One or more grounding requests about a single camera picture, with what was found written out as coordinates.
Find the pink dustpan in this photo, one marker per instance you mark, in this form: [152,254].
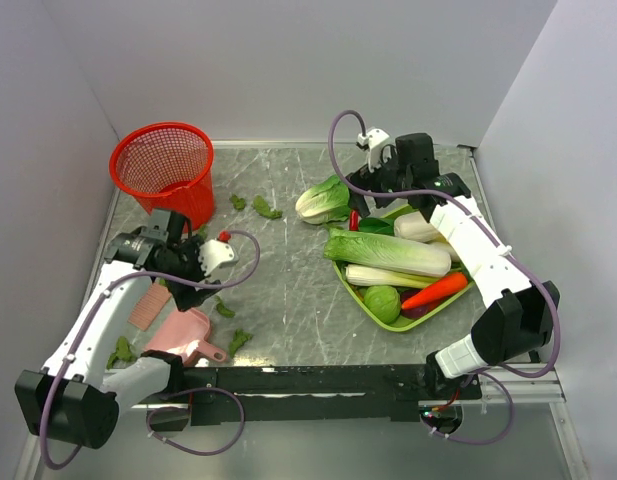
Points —
[186,334]

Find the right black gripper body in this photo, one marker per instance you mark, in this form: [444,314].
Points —
[387,177]

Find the green paper scrap back left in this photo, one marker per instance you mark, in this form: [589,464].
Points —
[238,203]

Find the pink hand brush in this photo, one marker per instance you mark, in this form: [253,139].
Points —
[149,306]

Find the small napa cabbage on table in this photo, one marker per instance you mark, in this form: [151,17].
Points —
[325,202]

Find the green square tray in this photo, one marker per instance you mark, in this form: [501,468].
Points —
[402,324]

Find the green paper scrap table edge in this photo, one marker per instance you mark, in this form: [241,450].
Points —
[123,352]

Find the aluminium rail frame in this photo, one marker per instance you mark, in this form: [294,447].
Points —
[519,384]

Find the red mesh waste basket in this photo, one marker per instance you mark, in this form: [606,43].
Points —
[167,165]

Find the white radish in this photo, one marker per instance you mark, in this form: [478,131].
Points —
[414,227]

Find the long napa cabbage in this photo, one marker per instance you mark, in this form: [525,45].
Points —
[387,252]

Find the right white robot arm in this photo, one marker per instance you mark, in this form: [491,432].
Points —
[521,312]

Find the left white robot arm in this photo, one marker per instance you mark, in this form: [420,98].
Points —
[69,399]

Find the green paper scrap by dustpan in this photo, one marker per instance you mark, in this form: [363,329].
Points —
[222,309]

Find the purple eggplant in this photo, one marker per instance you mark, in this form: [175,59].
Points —
[418,312]

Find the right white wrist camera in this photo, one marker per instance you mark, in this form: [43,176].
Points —
[373,141]

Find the green paper scrap back centre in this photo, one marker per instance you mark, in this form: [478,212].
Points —
[262,208]

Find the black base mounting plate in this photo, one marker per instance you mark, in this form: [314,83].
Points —
[288,393]

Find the red chili pepper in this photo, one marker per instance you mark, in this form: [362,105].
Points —
[354,221]

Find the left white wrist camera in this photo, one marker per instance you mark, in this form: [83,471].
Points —
[215,254]

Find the dark green leafy vegetable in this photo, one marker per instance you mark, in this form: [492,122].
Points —
[380,226]

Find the green paper scrap front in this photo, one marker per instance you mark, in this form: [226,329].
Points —
[239,339]

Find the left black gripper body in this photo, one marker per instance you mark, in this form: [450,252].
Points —
[184,261]

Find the round green cabbage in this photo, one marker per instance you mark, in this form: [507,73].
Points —
[384,302]

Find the orange carrot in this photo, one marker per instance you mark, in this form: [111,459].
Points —
[445,287]

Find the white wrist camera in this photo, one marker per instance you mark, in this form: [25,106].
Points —
[215,254]
[373,141]

